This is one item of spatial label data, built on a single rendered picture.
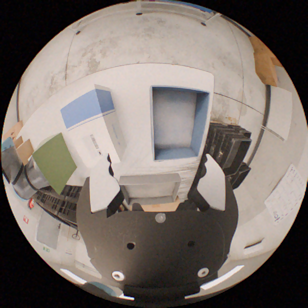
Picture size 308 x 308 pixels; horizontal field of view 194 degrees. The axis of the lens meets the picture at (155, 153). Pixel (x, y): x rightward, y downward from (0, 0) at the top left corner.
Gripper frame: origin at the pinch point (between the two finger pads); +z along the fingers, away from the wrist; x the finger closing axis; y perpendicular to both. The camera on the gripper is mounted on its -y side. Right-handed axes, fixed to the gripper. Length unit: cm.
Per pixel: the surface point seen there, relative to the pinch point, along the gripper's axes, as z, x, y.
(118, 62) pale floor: 84, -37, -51
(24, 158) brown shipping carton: -1, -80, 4
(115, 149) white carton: 7.6, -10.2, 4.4
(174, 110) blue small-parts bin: 17.4, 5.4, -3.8
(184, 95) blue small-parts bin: 17.8, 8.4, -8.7
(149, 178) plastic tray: 14.7, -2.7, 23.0
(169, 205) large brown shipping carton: 11.9, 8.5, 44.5
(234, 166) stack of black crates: 42, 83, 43
